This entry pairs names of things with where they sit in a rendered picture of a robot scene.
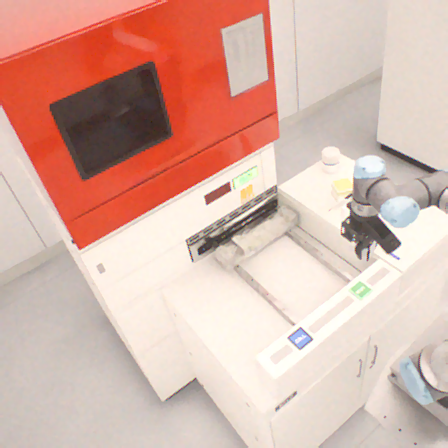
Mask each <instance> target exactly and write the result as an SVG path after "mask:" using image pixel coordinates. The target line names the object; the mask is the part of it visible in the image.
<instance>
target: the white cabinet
mask: <svg viewBox="0 0 448 448"><path fill-rule="evenodd" d="M447 275H448V255H447V256H445V257H444V258H443V259H442V260H441V261H439V262H438V263H437V264H436V265H435V266H434V267H432V268H431V269H430V270H429V271H428V272H426V273H425V275H424V276H423V277H422V278H421V279H419V280H418V281H417V282H416V283H415V284H414V285H412V286H411V287H410V288H409V289H408V290H406V291H405V292H404V293H403V294H402V295H401V296H399V297H398V298H397V300H396V301H395V302H394V303H393V304H392V305H390V306H389V307H388V308H387V309H386V310H384V311H383V312H382V313H381V314H380V315H379V316H377V317H376V318H375V320H374V321H373V322H372V323H370V324H369V325H368V326H367V327H366V328H364V329H363V330H362V331H361V332H360V333H359V334H357V335H356V336H355V337H354V338H353V339H352V340H350V341H349V342H348V343H347V344H346V345H344V346H343V347H342V348H341V349H340V350H339V351H337V352H336V353H335V354H334V355H333V356H332V357H330V358H329V359H328V360H327V361H326V362H324V363H323V364H321V365H320V366H319V367H318V368H316V369H315V370H314V371H313V372H312V373H311V374H310V375H309V376H308V377H307V378H306V379H305V380H303V381H302V382H301V383H300V384H299V385H298V386H296V387H295V388H294V389H293V390H292V391H291V392H289V393H288V394H287V395H286V396H285V397H283V398H282V399H281V400H280V401H279V402H278V403H276V404H275V405H274V406H273V407H272V408H270V409H268V410H267V411H266V412H265V413H264V414H261V413H260V411H259V410H258V409H257V408H256V406H255V405H254V404H253V403H252V401H251V400H250V399H249V398H248V397H247V395H246V394H245V393H244V392H243V390H242V389H241V388H240V387H239V385H238V384H237V383H236V382H235V380H234V379H233V378H232V377H231V376H230V374H229V373H228V372H227V371H226V369H225V368H224V367H223V366H222V364H221V363H220V362H219V361H218V359H217V358H216V357H215V356H214V355H213V353H212V352H211V351H210V350H209V348H208V347H207V346H205V345H204V343H203V342H202V341H201V340H200V339H199V337H198V336H197V335H196V334H195V332H194V331H193V330H192V329H191V327H190V326H189V325H188V324H187V322H186V321H185V320H184V319H183V318H182V316H181V314H180V313H179V312H178V310H177V309H176V308H175V307H174V305H173V304H172V303H171V302H169V300H168V299H167V298H166V297H165V296H164V294H163V293H162V292H161V293H162V295H163V298H164V300H165V303H166V305H167V308H168V310H170V313H171V316H172V319H173V322H174V324H175V327H176V329H177V332H178V334H179V337H180V339H181V342H182V344H183V347H184V349H185V352H186V354H187V357H188V359H189V362H190V364H191V367H192V369H193V372H194V374H195V377H196V379H197V380H198V381H199V383H200V384H201V385H202V387H203V388H205V390H206V391H207V392H208V394H209V395H210V396H211V398H212V399H213V400H214V402H215V403H216V405H217V406H218V407H219V409H220V410H221V411H222V413H223V414H224V415H225V417H226V418H227V419H228V421H229V422H230V424H231V425H233V427H234V428H235V429H236V431H237V432H238V433H239V435H240V436H241V438H242V439H243V440H244V442H245V443H246V444H247V446H248V447H249V448H317V447H318V446H319V445H320V444H321V443H322V442H323V441H324V440H326V439H327V438H328V437H329V436H330V435H331V434H332V433H333V432H334V431H335V430H336V429H338V428H339V427H340V426H341V425H342V424H343V423H345V422H346V421H347V420H348V419H349V418H350V417H351V416H352V415H353V414H354V413H355V412H356V411H357V410H358V409H359V408H360V407H361V406H363V405H364V404H365V403H366V402H367V401H368V399H369V397H370V395H371V393H372V391H373V389H374V387H375V385H376V383H377V381H378V379H379V377H380V375H381V373H382V371H383V369H384V367H385V365H386V363H387V361H388V359H390V358H391V357H392V356H393V355H394V354H395V353H396V352H397V351H398V350H399V349H400V348H401V347H403V346H405V345H407V344H409V343H410V342H411V341H413V340H415V339H417V338H418V337H419V336H420V335H421V334H422V333H423V332H424V331H425V330H426V329H427V328H428V327H429V326H430V325H431V322H432V319H433V316H434V313H435V310H436V309H437V307H438V303H439V300H440V297H441V294H442V290H443V287H444V284H445V281H446V278H447Z"/></svg>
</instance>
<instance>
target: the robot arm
mask: <svg viewBox="0 0 448 448"><path fill-rule="evenodd" d="M385 172H386V165H385V162H384V161H383V160H382V159H381V158H379V157H376V156H365V157H362V158H360V159H358V160H357V161H356V163H355V166H354V172H353V187H352V200H351V202H349V203H347V204H346V208H348V209H349V210H350V216H348V217H347V218H346V219H345V220H344V221H342V222H341V235H342V236H343V237H345V238H346V239H347V240H349V241H350V242H352V241H354V242H355V243H354V247H352V246H349V247H348V249H349V251H350V252H351V253H352V254H353V255H354V256H355V257H356V258H357V259H358V261H359V262H360V263H361V264H363V265H364V264H366V263H367V262H368V261H369V260H370V258H371V257H372V255H373V253H374V251H375V249H376V246H377V244H379V245H380V246H381V248H382V249H383V250H384V252H385V253H386V254H387V255H390V254H392V252H394V251H395V250H396V249H397V248H399V247H400V246H401V244H402V242H401V241H400V240H399V238H398V237H397V236H396V235H395V234H394V233H393V232H392V231H391V230H390V228H389V227H388V226H387V225H386V224H385V223H384V222H383V221H382V220H381V218H380V217H379V216H378V215H379V214H380V216H381V217H382V218H383V219H384V220H385V221H387V222H388V223H389V224H390V225H391V226H393V227H394V228H399V229H400V228H405V227H408V226H409V225H410V224H411V223H413V222H415V220H416V219H417V218H418V216H419V214H420V211H422V210H425V209H428V208H429V207H432V206H434V207H436V208H437V209H439V210H440V211H442V212H444V213H445V214H447V215H448V168H447V169H443V170H437V171H434V172H432V173H430V174H427V175H425V176H422V177H419V178H416V179H413V180H410V181H407V182H404V183H401V184H398V185H397V184H395V183H394V182H393V181H392V180H391V179H390V178H389V177H387V176H386V175H385ZM348 219H349V220H348ZM343 227H344V233H343ZM399 369H400V373H401V375H402V378H403V380H404V382H405V384H406V386H407V388H408V389H409V390H408V391H410V393H411V394H412V396H413V397H414V398H415V399H416V400H417V401H418V402H419V403H421V404H423V405H428V404H430V403H434V402H435V401H437V400H439V399H440V398H441V397H443V398H444V399H445V400H447V401H448V339H446V340H444V341H435V342H434V343H432V344H430V345H428V346H427V347H425V348H424V349H422V350H421V351H419V352H417V353H415V354H412V355H410V356H406V357H405V358H403V359H401V360H400V362H399Z"/></svg>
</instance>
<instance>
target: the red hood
mask: <svg viewBox="0 0 448 448"><path fill-rule="evenodd" d="M0 127H1V129H2V131H3V133H4V134H5V136H6V138H7V140H8V141H9V143H10V145H11V147H12V148H13V150H14V152H15V153H16V155H17V157H18V158H19V160H20V161H21V163H22V164H23V166H24V167H25V169H26V170H27V172H28V173H29V175H30V176H31V178H32V179H33V180H32V181H33V182H34V184H35V185H36V187H37V188H38V190H39V191H40V193H41V194H42V196H43V197H44V199H45V201H46V203H47V204H48V206H49V207H50V209H51V210H52V211H53V213H54V214H55V216H56V217H57V219H58V220H59V222H60V223H61V225H62V226H63V228H64V229H65V231H66V232H67V234H68V235H69V237H70V238H71V240H73V241H74V243H75V245H76V247H77V248H78V250H79V251H81V250H83V249H85V248H86V247H88V246H90V245H92V244H94V243H95V242H97V240H99V239H101V238H102V237H104V236H106V235H108V234H110V233H111V232H113V231H115V230H117V229H118V228H120V227H122V226H124V225H126V224H127V223H129V222H131V221H133V220H134V219H136V218H139V217H141V216H143V215H144V214H146V213H148V212H150V211H151V210H153V209H155V208H157V207H159V206H160V205H162V204H164V202H166V201H167V200H169V199H171V198H173V197H175V196H177V195H179V194H181V193H183V192H184V191H186V190H188V189H190V188H192V187H193V186H195V185H197V184H199V183H201V182H202V181H204V180H206V179H208V178H210V177H212V176H214V175H216V174H218V173H219V172H221V170H223V169H225V168H226V167H228V166H230V165H232V164H234V163H235V162H237V161H239V160H241V159H243V158H245V157H247V156H249V155H251V154H252V153H254V152H256V151H258V150H259V149H261V148H263V147H265V146H267V145H268V144H270V143H272V142H274V141H275V140H277V139H279V124H278V110H277V96H276V82H275V68H274V53H273V38H272V25H271V11H269V0H0Z"/></svg>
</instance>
